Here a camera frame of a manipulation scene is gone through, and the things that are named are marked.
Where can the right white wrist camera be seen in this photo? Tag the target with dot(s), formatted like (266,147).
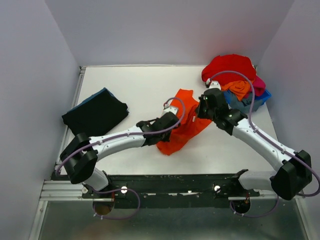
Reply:
(212,84)

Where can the black t shirt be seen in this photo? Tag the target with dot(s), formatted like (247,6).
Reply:
(93,124)

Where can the aluminium extrusion left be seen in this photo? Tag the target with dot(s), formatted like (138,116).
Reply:
(60,191)

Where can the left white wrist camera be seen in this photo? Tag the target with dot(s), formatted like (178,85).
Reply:
(167,108)

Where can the grey t shirt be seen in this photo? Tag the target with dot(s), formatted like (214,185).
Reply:
(242,105)

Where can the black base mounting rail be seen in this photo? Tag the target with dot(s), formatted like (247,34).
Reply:
(174,191)

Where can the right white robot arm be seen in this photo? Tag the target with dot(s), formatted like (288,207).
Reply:
(291,169)

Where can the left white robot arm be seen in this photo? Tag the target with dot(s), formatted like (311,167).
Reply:
(79,158)

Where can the blue plastic bin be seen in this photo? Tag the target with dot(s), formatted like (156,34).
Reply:
(260,100)

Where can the red t shirt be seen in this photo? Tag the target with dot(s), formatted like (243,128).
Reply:
(230,62)

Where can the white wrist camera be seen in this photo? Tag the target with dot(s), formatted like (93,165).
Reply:
(212,84)
(167,108)

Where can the magenta t shirt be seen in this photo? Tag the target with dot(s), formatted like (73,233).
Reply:
(259,86)

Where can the blue folded t shirt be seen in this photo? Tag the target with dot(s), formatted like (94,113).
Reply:
(101,101)

